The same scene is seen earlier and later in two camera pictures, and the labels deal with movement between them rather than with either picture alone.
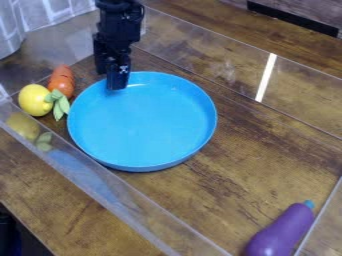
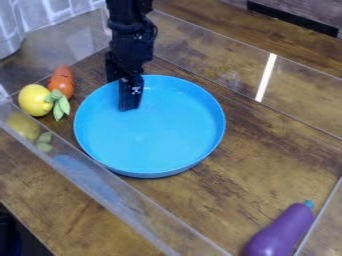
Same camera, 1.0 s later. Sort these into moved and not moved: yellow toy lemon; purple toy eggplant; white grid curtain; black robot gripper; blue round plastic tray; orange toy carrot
Moved: blue round plastic tray; black robot gripper
Not moved: orange toy carrot; white grid curtain; purple toy eggplant; yellow toy lemon
